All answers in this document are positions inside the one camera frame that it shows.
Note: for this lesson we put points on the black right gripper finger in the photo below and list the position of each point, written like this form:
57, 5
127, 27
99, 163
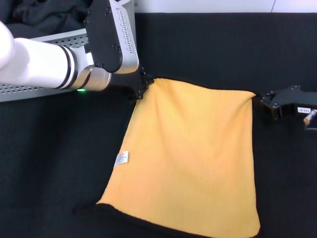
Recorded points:
271, 96
270, 105

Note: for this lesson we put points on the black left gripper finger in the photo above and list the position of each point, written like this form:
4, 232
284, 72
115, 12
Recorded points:
147, 79
143, 90

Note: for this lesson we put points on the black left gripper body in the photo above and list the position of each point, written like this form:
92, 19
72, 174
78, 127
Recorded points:
128, 80

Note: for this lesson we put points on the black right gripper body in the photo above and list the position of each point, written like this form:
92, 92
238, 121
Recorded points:
297, 100

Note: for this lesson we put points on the yellow towel with black trim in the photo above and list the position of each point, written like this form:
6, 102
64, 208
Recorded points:
185, 148

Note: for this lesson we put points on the grey perforated storage box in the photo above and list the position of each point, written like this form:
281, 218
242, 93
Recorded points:
24, 93

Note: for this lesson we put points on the black cloth in box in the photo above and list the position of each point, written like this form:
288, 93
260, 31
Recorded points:
37, 15

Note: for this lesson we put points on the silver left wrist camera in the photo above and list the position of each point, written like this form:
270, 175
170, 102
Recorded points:
106, 37

